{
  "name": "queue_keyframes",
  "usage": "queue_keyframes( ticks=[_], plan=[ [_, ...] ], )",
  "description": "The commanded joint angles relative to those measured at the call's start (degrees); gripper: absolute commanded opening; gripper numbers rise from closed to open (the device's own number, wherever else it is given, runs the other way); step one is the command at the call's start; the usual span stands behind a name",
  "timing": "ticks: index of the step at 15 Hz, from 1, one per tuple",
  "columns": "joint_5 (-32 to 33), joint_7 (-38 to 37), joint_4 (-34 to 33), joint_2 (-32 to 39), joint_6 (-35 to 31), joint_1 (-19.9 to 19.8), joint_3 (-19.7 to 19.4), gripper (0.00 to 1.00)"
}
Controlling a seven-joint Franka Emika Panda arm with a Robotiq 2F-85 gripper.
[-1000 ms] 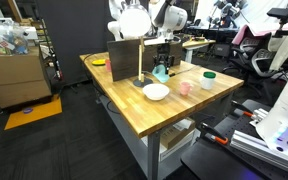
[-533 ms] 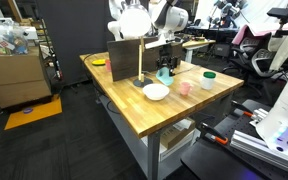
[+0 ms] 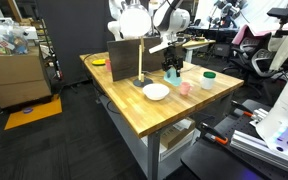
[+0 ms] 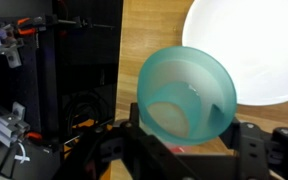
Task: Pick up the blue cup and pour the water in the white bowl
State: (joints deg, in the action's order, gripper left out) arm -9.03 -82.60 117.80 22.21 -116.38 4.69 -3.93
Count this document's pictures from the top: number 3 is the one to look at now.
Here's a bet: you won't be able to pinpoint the white bowl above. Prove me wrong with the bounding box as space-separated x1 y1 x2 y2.
142 82 171 101

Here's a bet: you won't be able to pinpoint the large cardboard box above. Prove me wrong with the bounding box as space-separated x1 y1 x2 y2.
0 45 54 110

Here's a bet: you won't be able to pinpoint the black camera stand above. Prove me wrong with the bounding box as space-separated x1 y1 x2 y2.
266 6 288 37

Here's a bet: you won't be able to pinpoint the white cloth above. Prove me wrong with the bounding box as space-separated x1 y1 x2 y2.
268 34 288 72

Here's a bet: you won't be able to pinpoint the pink plastic mug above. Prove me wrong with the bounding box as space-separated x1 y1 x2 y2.
179 80 195 97

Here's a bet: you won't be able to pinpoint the white storage box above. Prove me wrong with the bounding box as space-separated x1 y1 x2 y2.
140 128 202 163

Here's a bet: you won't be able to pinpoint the grey frame office chair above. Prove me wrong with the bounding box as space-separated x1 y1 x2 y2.
248 48 287 101

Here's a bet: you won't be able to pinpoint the purple tape roll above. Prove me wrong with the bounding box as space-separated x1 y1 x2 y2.
21 106 34 115

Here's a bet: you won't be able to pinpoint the white backdrop sheet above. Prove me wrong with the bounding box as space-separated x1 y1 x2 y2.
193 0 288 34

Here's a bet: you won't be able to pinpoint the brown cardboard box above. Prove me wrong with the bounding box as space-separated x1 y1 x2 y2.
158 116 197 151

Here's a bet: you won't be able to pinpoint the black office chair pink cover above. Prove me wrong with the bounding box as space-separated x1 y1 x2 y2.
230 24 274 79

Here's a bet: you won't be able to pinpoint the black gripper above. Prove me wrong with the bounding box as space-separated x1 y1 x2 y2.
161 44 184 80

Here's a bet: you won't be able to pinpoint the aluminium extrusion rail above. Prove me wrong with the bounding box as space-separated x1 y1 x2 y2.
229 129 288 178
249 107 269 124

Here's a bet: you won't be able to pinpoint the grey background robot equipment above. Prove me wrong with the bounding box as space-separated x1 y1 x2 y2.
210 0 249 29

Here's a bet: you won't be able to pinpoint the black perforated mounting cart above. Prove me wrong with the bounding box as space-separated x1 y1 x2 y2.
180 98 288 180

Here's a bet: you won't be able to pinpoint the white mug green inside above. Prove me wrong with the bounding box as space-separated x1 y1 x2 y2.
200 71 217 91

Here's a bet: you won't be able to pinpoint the wooden plank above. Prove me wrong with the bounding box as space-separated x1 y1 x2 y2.
6 0 24 23

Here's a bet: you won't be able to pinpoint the dark partition panel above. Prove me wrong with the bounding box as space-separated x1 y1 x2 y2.
34 0 116 86

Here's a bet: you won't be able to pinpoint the orange floor mat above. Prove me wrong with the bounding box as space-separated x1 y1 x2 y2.
3 94 64 131

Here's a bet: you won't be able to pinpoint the pink translucent cup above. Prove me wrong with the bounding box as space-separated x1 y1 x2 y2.
104 58 113 73

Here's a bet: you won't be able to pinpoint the wooden table white legs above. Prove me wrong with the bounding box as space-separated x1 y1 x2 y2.
180 37 217 64

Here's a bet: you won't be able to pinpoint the grey metal table frame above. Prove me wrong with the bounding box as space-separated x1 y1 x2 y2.
95 88 236 180

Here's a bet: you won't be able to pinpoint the cluttered shelf rack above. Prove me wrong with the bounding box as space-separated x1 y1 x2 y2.
30 18 64 82

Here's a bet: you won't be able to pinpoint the black cable under table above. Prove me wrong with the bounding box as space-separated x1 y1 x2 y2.
105 99 122 116

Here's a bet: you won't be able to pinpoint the blue translucent plastic cup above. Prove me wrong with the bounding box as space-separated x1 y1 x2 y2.
163 66 183 88

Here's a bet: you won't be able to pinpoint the clear bag of items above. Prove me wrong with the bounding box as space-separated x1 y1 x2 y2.
0 19 31 56

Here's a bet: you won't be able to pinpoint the dark wooden board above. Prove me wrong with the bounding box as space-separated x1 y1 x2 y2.
106 33 185 83

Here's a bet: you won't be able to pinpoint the grey lamp cable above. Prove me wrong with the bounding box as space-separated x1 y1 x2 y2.
143 64 202 80

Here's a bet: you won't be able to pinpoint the yellow disc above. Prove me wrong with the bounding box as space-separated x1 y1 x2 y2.
91 58 107 67

